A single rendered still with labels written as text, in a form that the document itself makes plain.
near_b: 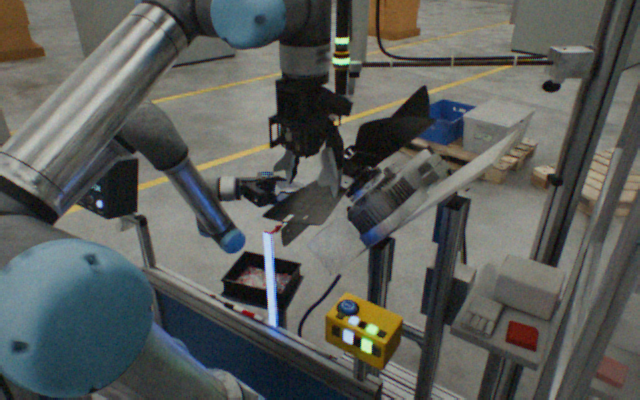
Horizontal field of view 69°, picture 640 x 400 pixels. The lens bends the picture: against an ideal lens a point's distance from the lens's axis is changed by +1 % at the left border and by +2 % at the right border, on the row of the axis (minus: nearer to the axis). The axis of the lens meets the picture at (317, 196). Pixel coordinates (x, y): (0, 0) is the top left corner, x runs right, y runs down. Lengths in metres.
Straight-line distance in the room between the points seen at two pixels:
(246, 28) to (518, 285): 1.17
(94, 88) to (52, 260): 0.23
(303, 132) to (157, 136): 0.53
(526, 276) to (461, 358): 1.11
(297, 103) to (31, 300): 0.45
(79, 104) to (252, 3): 0.21
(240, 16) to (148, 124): 0.64
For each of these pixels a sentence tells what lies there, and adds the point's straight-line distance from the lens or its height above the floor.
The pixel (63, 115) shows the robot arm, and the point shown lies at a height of 1.69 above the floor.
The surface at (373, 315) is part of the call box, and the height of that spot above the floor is 1.07.
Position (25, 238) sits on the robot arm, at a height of 1.65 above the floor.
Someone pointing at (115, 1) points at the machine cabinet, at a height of 1.00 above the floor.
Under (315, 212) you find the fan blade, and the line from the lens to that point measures 1.27.
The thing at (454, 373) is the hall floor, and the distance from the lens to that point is 2.48.
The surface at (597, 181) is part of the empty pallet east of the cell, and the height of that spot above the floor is 0.14.
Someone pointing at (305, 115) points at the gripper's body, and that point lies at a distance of 0.70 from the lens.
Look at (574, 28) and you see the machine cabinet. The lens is 8.50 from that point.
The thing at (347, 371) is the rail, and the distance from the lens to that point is 1.30.
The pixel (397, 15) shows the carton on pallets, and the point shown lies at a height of 0.44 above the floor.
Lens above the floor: 1.86
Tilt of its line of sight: 30 degrees down
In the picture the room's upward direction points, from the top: straight up
